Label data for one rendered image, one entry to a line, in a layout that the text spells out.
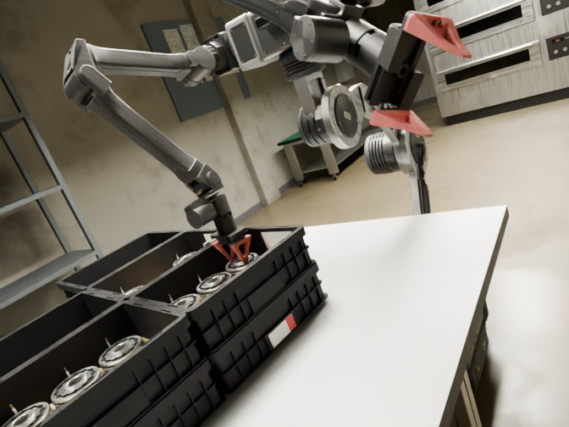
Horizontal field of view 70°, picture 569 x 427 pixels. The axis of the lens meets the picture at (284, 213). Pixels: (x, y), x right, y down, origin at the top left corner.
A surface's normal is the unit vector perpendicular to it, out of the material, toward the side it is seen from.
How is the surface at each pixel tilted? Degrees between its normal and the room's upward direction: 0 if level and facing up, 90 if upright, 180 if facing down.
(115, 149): 90
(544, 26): 90
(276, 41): 90
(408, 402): 0
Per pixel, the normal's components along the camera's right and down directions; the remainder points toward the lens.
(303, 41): -0.87, 0.13
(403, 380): -0.34, -0.90
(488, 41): -0.55, 0.42
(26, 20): 0.78, -0.11
